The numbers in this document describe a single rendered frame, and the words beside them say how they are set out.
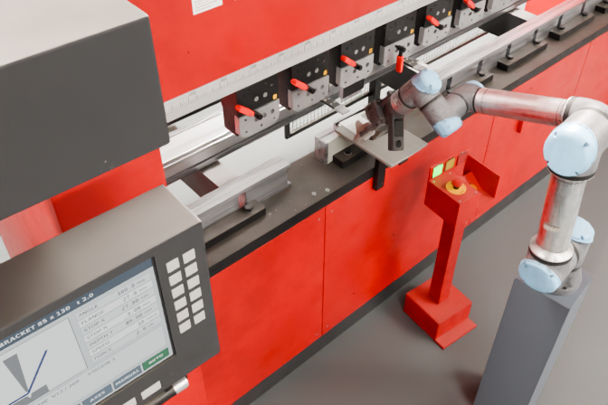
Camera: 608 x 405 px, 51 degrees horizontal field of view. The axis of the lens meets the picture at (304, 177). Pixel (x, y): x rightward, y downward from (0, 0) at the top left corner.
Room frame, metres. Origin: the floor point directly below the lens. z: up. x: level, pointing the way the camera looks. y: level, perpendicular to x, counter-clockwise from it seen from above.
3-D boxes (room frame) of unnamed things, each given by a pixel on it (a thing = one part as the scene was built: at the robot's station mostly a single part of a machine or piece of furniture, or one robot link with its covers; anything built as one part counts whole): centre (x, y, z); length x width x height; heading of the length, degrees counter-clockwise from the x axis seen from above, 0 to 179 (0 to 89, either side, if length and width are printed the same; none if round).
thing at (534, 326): (1.31, -0.78, 0.39); 0.18 x 0.18 x 0.78; 49
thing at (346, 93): (1.84, -0.16, 1.13); 0.10 x 0.02 x 0.10; 131
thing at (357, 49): (1.82, -0.14, 1.26); 0.15 x 0.09 x 0.17; 131
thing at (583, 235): (1.30, -0.77, 0.94); 0.13 x 0.12 x 0.14; 137
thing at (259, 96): (1.56, 0.16, 1.26); 0.15 x 0.09 x 0.17; 131
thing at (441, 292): (1.75, -0.58, 0.39); 0.06 x 0.06 x 0.54; 36
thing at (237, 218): (1.40, 0.25, 0.89); 0.30 x 0.05 x 0.03; 131
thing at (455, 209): (1.75, -0.58, 0.75); 0.20 x 0.16 x 0.18; 126
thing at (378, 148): (1.73, -0.26, 1.00); 0.26 x 0.18 x 0.01; 41
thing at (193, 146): (2.33, -0.26, 0.93); 2.30 x 0.14 x 0.10; 131
